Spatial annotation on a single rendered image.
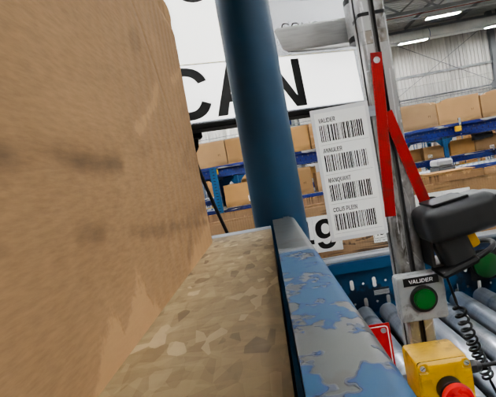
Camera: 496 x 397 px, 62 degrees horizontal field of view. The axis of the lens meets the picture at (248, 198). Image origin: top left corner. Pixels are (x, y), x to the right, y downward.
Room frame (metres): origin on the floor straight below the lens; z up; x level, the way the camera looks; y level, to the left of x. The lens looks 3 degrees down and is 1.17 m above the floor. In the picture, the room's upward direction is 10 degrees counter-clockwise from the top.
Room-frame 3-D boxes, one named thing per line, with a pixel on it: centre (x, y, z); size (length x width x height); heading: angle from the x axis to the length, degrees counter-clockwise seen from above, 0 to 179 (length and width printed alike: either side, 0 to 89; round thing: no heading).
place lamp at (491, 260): (1.11, -0.62, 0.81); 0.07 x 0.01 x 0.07; 87
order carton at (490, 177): (1.33, -0.65, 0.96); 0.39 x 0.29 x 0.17; 87
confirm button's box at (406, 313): (0.59, -0.22, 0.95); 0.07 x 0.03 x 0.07; 87
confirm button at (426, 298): (0.58, -0.22, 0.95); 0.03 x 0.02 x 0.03; 87
